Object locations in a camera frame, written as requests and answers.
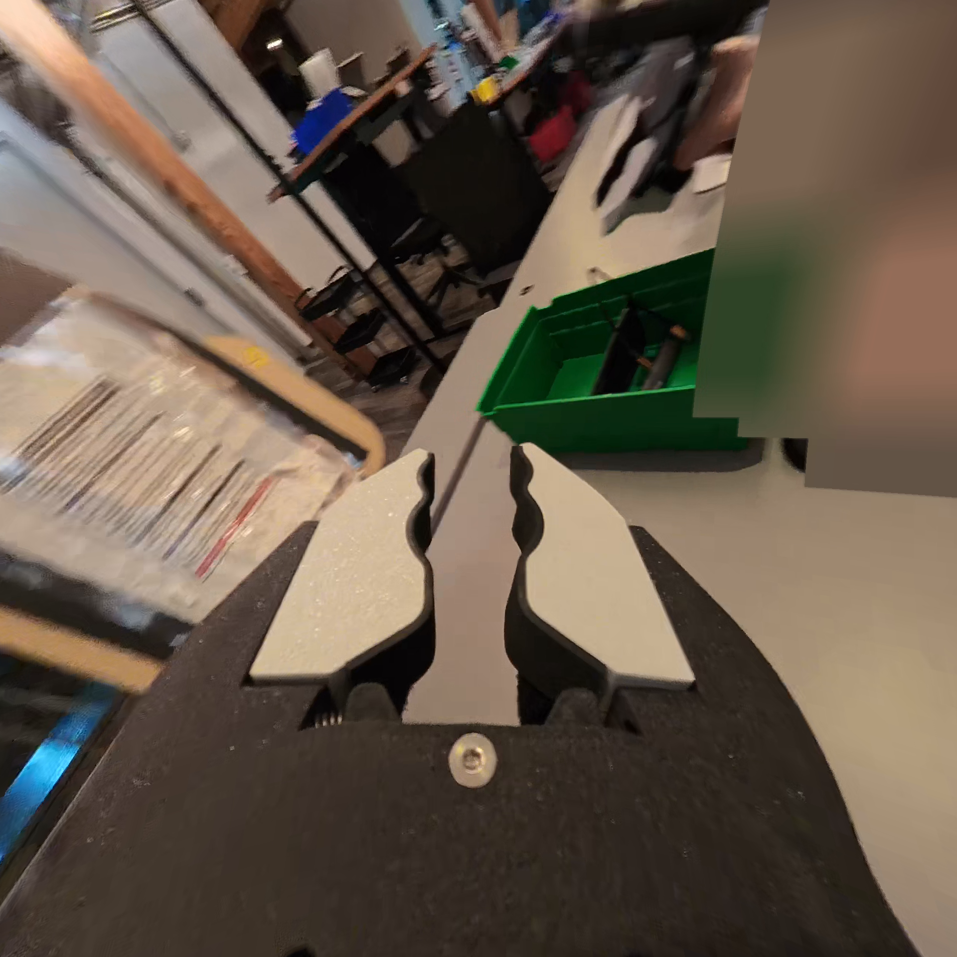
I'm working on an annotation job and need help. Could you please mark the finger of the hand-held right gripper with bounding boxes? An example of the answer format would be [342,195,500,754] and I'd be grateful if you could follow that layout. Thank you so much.
[607,96,645,176]
[600,142,660,234]

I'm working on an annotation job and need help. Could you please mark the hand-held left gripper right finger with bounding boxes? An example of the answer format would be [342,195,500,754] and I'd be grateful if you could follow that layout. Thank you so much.
[504,443,697,696]

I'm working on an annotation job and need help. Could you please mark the clear plastic bag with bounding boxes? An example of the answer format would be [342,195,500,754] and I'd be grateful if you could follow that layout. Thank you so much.
[0,295,358,623]

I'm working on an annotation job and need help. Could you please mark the grey cylindrical tool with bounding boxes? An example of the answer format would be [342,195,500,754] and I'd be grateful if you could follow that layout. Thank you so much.
[639,323,689,391]

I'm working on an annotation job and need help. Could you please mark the green plastic bin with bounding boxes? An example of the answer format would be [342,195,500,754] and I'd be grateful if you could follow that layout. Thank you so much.
[477,248,751,453]

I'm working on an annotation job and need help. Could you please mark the black cabinet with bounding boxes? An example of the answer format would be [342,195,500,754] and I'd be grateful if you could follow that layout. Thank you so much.
[396,103,556,272]

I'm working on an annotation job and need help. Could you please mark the black frame wooden top table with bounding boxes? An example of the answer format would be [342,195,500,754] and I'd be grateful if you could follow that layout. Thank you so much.
[266,45,450,375]

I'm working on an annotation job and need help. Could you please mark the person's right forearm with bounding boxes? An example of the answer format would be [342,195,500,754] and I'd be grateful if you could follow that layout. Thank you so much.
[673,33,760,174]

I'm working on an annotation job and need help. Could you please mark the red bag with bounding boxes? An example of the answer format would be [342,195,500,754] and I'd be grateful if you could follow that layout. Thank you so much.
[529,105,578,162]

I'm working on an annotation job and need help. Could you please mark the blue plastic bin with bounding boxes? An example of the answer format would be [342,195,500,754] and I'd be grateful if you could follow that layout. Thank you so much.
[292,88,357,155]

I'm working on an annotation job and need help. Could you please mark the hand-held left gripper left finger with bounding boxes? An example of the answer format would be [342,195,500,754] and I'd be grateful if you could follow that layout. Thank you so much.
[249,449,436,686]

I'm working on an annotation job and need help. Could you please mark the black divider plate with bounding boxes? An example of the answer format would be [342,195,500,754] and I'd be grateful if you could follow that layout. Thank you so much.
[591,303,653,396]

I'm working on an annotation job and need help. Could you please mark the black office chair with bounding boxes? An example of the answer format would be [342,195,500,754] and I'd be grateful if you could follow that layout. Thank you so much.
[385,215,487,315]

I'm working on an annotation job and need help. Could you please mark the wooden beam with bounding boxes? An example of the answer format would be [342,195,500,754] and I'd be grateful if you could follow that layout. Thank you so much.
[0,0,337,367]

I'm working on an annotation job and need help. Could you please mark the black storage trays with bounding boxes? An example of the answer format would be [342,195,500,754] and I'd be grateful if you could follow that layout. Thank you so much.
[296,265,417,391]

